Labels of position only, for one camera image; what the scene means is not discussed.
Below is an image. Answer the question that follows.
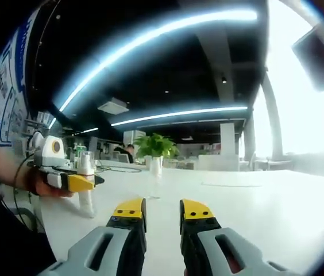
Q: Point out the bright window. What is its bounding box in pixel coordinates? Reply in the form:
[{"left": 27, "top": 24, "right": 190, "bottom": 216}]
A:
[{"left": 253, "top": 0, "right": 324, "bottom": 162}]

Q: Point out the dark wristband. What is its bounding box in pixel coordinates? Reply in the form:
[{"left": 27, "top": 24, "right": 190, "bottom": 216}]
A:
[{"left": 28, "top": 169, "right": 40, "bottom": 197}]

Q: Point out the clear plastic cover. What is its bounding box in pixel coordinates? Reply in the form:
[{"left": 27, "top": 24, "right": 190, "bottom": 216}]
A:
[{"left": 79, "top": 151, "right": 96, "bottom": 175}]

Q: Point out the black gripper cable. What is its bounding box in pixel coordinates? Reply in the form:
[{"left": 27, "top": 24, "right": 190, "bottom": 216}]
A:
[{"left": 12, "top": 152, "right": 36, "bottom": 231}]

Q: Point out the white pillar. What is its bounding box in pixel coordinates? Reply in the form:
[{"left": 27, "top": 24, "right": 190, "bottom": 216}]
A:
[{"left": 220, "top": 122, "right": 240, "bottom": 158}]

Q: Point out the blue white wall poster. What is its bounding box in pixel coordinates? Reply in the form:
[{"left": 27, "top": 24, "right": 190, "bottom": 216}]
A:
[{"left": 0, "top": 11, "right": 32, "bottom": 147}]

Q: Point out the green potted plant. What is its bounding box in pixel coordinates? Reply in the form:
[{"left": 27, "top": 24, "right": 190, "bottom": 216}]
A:
[{"left": 133, "top": 133, "right": 180, "bottom": 176}]

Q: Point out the long curved ceiling light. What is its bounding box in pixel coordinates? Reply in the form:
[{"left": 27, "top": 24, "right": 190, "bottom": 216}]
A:
[{"left": 52, "top": 8, "right": 259, "bottom": 113}]

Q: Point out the person's left hand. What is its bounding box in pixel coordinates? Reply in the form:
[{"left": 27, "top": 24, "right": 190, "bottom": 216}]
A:
[{"left": 34, "top": 179, "right": 75, "bottom": 198}]

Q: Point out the white pump bottle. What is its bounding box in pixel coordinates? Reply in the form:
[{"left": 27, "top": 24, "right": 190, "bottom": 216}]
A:
[{"left": 76, "top": 151, "right": 97, "bottom": 219}]

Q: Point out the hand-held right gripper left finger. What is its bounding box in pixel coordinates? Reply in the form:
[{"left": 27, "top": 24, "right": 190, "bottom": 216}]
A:
[{"left": 47, "top": 197, "right": 148, "bottom": 276}]

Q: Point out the black table cable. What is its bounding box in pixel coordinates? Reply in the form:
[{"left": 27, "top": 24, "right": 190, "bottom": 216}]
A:
[{"left": 98, "top": 165, "right": 142, "bottom": 174}]

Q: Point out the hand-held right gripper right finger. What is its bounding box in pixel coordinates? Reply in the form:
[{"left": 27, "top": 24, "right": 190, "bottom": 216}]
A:
[{"left": 179, "top": 198, "right": 288, "bottom": 276}]

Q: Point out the large dark monitor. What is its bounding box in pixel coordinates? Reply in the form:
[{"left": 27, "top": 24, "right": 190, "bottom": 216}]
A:
[{"left": 291, "top": 25, "right": 324, "bottom": 93}]

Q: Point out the long straight ceiling light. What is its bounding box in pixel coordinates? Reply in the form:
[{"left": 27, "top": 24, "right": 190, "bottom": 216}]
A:
[{"left": 110, "top": 106, "right": 249, "bottom": 127}]

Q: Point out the green white box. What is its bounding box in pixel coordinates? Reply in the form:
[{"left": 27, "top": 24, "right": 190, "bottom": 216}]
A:
[{"left": 74, "top": 145, "right": 87, "bottom": 162}]

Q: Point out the ceiling air conditioner unit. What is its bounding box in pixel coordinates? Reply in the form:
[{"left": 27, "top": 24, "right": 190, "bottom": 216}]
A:
[{"left": 97, "top": 97, "right": 130, "bottom": 115}]

